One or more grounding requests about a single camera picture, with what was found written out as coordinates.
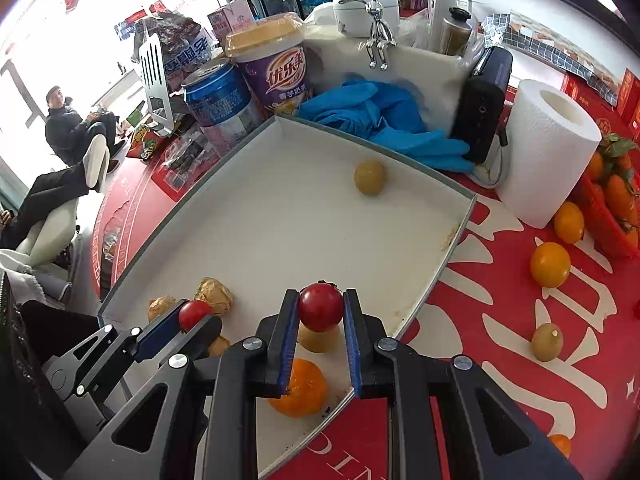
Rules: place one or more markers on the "brown longan fruit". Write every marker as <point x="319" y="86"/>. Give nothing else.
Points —
<point x="370" y="177"/>

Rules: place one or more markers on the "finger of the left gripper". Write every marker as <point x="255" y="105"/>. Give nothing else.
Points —
<point x="157" y="334"/>

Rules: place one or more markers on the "seated person dark clothes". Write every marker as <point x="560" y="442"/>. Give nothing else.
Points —
<point x="69" y="135"/>

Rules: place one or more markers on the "black device box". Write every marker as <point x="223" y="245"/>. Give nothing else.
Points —
<point x="481" y="103"/>

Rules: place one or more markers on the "yellow orange fruit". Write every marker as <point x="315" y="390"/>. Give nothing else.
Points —
<point x="550" y="265"/>

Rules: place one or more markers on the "mandarin in tray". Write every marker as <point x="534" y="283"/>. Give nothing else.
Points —
<point x="306" y="393"/>

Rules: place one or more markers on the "grey white tray box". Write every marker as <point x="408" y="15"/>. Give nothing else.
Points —
<point x="281" y="211"/>

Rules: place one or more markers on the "blue rubber gloves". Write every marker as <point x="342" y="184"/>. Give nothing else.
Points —
<point x="387" y="115"/>

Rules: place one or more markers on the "white paper towel roll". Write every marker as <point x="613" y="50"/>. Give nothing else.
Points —
<point x="551" y="139"/>

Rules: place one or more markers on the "brown longan in tray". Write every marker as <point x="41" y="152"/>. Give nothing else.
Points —
<point x="318" y="342"/>

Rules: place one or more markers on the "walnut in tray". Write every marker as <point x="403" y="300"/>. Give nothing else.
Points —
<point x="159" y="306"/>

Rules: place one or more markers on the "red plastic fruit basket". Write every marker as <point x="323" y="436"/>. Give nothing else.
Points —
<point x="600" y="223"/>

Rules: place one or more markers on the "small red cherry tomato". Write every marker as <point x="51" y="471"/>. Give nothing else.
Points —
<point x="191" y="313"/>

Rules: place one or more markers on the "red round table mat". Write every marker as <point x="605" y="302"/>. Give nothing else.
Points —
<point x="485" y="304"/>

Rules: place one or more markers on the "small brown longan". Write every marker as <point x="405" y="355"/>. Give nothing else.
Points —
<point x="547" y="342"/>

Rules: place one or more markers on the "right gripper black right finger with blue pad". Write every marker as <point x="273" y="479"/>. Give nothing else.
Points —
<point x="446" y="419"/>

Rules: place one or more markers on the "small orange near roll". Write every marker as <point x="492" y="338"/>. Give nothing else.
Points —
<point x="569" y="223"/>

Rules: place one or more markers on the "walnut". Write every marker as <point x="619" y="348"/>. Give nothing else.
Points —
<point x="159" y="306"/>
<point x="217" y="295"/>

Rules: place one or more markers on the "orange mandarin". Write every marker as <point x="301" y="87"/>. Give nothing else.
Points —
<point x="562" y="443"/>

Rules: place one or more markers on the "blue can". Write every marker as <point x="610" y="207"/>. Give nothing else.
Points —
<point x="221" y="102"/>

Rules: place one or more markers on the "purple milk tea cup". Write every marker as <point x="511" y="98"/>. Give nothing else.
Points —
<point x="272" y="59"/>

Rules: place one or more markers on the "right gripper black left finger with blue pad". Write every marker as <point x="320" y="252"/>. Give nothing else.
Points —
<point x="197" y="418"/>

